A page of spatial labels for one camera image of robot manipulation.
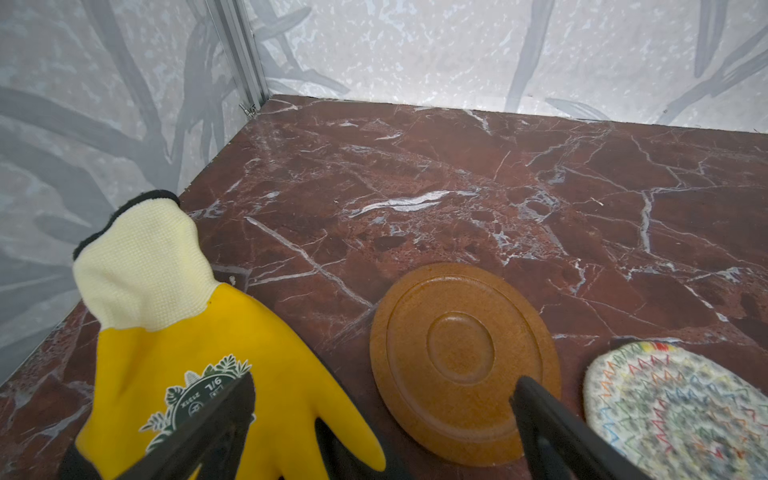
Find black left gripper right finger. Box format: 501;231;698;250
510;376;648;480

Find aluminium frame rail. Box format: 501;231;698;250
206;0;270;118

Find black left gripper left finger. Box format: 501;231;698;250
120;374;256;479

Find multicolour woven round coaster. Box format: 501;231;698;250
582;341;767;479

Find yellow work glove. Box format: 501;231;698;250
59;190;403;479

